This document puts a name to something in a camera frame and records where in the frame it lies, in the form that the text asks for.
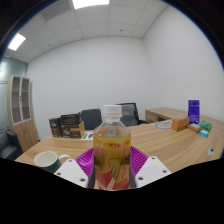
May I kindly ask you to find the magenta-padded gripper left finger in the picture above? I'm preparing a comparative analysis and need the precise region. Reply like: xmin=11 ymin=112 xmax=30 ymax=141
xmin=54 ymin=147 xmax=96 ymax=189

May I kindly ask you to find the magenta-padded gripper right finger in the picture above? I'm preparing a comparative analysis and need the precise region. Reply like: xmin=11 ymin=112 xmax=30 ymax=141
xmin=129 ymin=145 xmax=173 ymax=188

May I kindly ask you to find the yellow drink bottle white cap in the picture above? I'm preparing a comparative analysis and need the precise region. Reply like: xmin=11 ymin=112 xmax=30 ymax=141
xmin=92 ymin=104 xmax=132 ymax=191

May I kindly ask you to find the green and white mug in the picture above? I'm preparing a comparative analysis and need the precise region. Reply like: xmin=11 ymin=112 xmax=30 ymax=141
xmin=33 ymin=150 xmax=72 ymax=174

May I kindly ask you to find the white printed leaflet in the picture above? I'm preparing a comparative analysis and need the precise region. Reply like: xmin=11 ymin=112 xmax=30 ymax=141
xmin=79 ymin=131 xmax=95 ymax=141

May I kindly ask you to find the large dark brown box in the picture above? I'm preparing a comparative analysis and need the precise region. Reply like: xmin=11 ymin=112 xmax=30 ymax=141
xmin=59 ymin=112 xmax=86 ymax=139

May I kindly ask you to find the round white plate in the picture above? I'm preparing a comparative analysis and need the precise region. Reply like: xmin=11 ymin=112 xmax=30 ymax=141
xmin=154 ymin=119 xmax=173 ymax=131

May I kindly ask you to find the small dark brown box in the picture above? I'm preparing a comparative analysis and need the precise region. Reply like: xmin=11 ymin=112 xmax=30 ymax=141
xmin=48 ymin=116 xmax=63 ymax=138

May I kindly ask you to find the orange-brown cardboard box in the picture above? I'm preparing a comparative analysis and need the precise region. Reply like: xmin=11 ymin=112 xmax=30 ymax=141
xmin=171 ymin=116 xmax=190 ymax=132

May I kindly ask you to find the dark grey office chair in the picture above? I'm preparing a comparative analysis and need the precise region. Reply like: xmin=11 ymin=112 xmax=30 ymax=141
xmin=80 ymin=108 xmax=103 ymax=131

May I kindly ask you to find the wooden side desk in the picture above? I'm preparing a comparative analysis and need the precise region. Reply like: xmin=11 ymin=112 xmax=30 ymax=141
xmin=144 ymin=107 xmax=189 ymax=124

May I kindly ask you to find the black mesh office chair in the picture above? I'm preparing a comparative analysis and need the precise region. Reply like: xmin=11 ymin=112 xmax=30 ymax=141
xmin=114 ymin=102 xmax=148 ymax=128

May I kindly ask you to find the small tan box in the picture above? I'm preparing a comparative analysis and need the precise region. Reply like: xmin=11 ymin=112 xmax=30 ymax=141
xmin=187 ymin=123 xmax=202 ymax=134

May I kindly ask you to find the wooden glass-door shelf cabinet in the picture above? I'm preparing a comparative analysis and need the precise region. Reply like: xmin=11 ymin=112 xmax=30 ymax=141
xmin=7 ymin=74 xmax=40 ymax=153

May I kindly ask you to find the small blue pack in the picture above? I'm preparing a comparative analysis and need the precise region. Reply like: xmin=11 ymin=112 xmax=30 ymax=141
xmin=198 ymin=129 xmax=210 ymax=138

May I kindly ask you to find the black leather sofa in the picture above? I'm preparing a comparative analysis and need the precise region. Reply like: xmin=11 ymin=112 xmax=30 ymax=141
xmin=0 ymin=129 xmax=24 ymax=161

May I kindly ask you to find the green flat box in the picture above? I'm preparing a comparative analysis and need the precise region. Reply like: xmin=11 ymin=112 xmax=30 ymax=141
xmin=197 ymin=119 xmax=213 ymax=132

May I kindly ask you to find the tall purple box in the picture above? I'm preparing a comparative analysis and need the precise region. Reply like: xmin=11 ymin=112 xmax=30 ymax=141
xmin=187 ymin=99 xmax=201 ymax=125

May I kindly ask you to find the small square ceiling light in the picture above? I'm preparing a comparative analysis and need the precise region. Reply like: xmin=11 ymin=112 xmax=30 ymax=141
xmin=7 ymin=32 xmax=27 ymax=52

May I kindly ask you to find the ceiling air vent grille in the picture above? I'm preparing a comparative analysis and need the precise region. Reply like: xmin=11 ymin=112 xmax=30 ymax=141
xmin=39 ymin=0 xmax=73 ymax=22

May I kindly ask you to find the large square ceiling light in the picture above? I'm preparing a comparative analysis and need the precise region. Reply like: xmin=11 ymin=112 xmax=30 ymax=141
xmin=71 ymin=0 xmax=110 ymax=10

